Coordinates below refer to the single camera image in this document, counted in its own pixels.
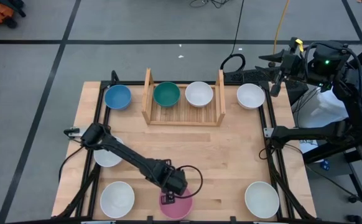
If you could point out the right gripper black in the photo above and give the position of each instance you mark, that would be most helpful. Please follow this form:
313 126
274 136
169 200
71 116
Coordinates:
291 63

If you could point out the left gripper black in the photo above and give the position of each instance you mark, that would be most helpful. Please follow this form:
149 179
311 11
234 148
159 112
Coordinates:
165 175

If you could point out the pink bowl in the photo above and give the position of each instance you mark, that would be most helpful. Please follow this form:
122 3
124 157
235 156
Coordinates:
181 210

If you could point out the white bowl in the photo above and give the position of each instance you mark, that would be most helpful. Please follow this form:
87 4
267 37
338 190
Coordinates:
199 94
117 199
106 159
262 199
251 96

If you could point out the teal bowl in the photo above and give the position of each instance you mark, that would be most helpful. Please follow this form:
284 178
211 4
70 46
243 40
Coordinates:
166 94

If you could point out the blue bowl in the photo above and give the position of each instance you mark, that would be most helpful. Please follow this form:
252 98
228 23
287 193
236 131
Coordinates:
117 97

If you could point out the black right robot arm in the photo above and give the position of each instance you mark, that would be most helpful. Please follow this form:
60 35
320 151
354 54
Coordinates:
308 133

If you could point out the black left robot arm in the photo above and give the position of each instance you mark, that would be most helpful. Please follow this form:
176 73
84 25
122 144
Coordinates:
128 155

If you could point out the wooden slatted shelf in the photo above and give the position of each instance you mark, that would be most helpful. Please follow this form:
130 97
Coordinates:
184 116

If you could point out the yellow tag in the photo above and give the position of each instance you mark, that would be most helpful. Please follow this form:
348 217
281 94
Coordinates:
299 43

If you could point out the white plastic sheet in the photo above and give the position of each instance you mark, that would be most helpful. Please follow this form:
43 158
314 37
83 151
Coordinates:
324 109

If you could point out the white printed paper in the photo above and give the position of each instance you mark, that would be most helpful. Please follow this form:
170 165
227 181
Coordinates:
308 146

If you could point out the small blue object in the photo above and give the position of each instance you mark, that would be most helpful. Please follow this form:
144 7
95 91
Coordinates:
325 165

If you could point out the black aluminium table frame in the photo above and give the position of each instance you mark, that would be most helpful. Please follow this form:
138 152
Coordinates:
136 82

